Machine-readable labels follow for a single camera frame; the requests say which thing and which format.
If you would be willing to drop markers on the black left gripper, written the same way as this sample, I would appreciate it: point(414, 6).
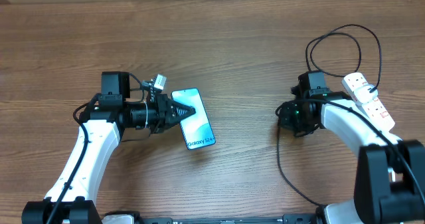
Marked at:
point(164, 106)

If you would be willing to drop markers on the Samsung Galaxy smartphone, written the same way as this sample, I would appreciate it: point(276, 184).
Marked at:
point(196, 129)

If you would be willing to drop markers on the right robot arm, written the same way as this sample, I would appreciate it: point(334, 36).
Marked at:
point(389, 182)

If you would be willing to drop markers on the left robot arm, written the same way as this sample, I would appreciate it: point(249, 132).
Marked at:
point(102, 122)

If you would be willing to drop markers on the white charger plug adapter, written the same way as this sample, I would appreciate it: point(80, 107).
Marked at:
point(365, 94)

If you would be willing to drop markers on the white power strip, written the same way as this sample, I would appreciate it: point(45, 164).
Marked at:
point(375, 109)

